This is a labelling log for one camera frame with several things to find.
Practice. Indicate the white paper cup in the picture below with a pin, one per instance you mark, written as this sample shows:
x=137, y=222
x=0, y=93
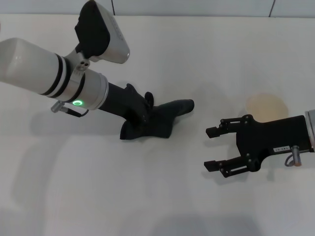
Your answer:
x=267, y=105

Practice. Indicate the dark cloth rag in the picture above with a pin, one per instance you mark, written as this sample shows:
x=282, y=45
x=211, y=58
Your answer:
x=172, y=110

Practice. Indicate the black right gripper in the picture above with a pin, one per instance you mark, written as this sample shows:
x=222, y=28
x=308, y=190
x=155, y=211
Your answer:
x=270, y=137

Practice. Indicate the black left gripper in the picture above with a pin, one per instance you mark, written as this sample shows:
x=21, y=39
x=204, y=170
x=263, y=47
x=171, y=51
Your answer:
x=123, y=103

